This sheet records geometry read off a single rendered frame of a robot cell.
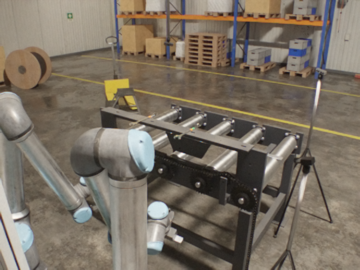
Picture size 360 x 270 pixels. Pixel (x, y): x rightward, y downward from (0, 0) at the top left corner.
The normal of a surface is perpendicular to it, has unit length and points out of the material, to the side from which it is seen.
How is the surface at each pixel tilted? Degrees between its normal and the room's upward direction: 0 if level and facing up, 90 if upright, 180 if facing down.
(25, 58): 90
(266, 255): 0
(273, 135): 90
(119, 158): 80
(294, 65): 90
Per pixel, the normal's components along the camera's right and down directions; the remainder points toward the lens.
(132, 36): -0.58, 0.33
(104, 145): -0.15, -0.19
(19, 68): -0.11, 0.40
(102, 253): 0.00, -0.91
